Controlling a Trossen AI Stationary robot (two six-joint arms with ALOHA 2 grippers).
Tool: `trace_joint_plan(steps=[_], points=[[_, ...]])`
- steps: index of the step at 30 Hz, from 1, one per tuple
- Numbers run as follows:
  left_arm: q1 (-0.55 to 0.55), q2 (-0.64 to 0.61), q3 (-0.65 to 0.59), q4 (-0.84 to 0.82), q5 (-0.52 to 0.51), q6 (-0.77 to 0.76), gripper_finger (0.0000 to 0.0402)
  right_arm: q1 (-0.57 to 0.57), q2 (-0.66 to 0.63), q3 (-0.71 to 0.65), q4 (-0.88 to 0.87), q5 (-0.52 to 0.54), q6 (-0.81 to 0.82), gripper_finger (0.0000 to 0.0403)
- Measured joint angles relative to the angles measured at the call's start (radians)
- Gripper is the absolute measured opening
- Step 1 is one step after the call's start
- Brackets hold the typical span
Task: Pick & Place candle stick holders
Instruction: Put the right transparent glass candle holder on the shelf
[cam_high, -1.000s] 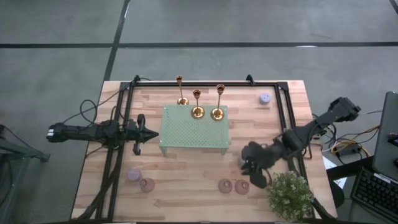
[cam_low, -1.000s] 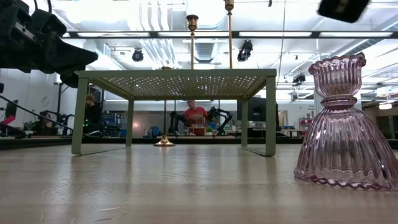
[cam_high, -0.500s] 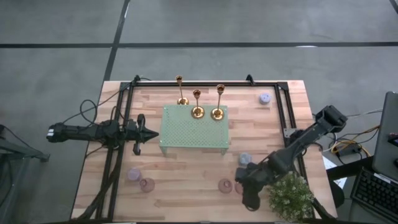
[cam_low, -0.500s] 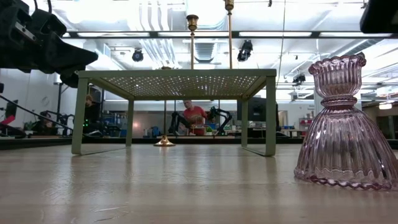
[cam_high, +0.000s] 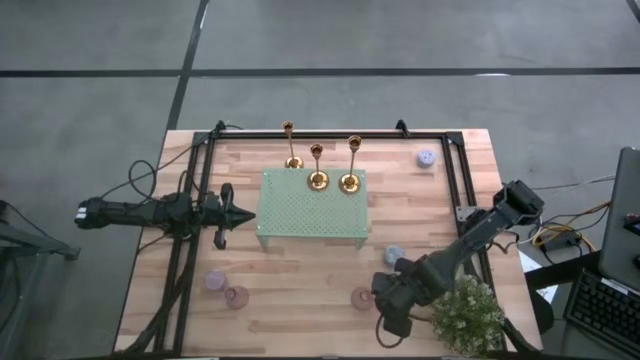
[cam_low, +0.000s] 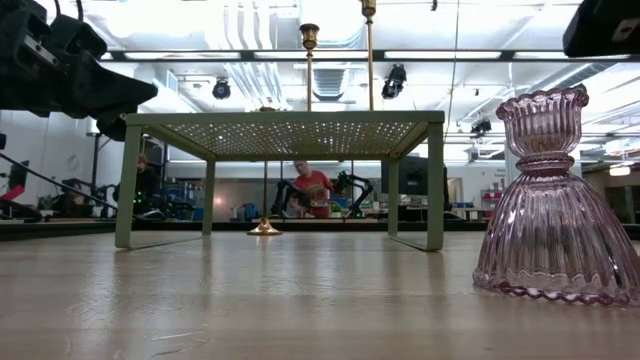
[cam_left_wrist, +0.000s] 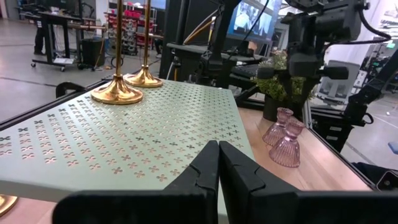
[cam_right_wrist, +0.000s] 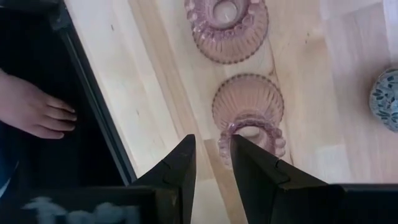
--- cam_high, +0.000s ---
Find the short brass candlestick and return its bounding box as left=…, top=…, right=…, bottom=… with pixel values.
left=306, top=143, right=331, bottom=193

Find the tall brass candlestick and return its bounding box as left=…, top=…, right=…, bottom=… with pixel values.
left=337, top=134, right=363, bottom=195
left=281, top=119, right=305, bottom=170

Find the white paper sheet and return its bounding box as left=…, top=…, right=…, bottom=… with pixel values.
left=517, top=249, right=559, bottom=304

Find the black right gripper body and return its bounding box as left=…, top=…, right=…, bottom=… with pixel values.
left=397, top=269, right=436, bottom=314

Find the grey metal stand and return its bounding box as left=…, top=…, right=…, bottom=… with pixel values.
left=0, top=199, right=81, bottom=360

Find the pink ribbed glass candle holder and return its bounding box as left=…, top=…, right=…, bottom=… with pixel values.
left=223, top=284, right=250, bottom=310
left=349, top=285, right=376, bottom=312

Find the black aluminium table frame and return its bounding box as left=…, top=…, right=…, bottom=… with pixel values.
left=114, top=118, right=544, bottom=359

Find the mauve patterned candle jar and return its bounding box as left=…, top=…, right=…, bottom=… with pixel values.
left=204, top=269, right=230, bottom=293

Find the potted green plant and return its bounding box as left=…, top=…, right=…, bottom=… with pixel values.
left=429, top=273, right=507, bottom=357

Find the green perforated metal shelf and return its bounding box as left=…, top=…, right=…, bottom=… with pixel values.
left=255, top=167, right=371, bottom=251

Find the black keyboard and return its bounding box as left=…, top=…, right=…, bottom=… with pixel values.
left=563, top=268, right=640, bottom=357

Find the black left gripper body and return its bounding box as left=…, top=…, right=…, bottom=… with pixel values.
left=198, top=192, right=225, bottom=235

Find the black power brick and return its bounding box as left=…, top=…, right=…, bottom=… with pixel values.
left=547, top=234, right=584, bottom=251

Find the yellow cable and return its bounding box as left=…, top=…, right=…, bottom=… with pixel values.
left=532, top=223, right=597, bottom=252

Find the grey laptop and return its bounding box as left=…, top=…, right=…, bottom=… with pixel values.
left=598, top=146, right=640, bottom=292

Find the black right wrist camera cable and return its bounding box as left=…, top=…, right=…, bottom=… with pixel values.
left=374, top=312, right=419, bottom=350

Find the blue-grey patterned candle jar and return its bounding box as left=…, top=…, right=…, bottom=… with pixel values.
left=382, top=243, right=407, bottom=269

